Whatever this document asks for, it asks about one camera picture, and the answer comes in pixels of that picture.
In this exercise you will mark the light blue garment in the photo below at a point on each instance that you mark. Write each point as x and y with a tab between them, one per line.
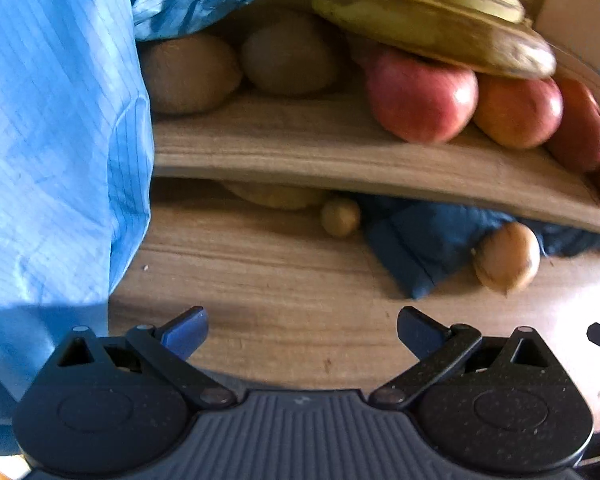
76	158

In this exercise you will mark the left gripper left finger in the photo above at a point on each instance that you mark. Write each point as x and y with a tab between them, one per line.
167	348

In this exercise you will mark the kiwi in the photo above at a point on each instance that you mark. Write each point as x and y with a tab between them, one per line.
291	56
189	75

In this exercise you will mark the bottom brown-spotted banana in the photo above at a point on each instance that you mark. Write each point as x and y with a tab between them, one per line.
429	28

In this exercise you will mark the right kiwi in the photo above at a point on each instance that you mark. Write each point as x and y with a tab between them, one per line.
291	56

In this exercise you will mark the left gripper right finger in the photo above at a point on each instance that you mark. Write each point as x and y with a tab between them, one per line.
440	351

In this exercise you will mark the dark blue padded jacket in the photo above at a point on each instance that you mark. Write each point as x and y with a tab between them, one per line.
421	243

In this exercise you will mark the left kiwi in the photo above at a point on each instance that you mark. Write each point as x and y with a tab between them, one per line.
189	75

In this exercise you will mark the wooden curved shelf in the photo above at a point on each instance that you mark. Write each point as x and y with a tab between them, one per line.
332	141

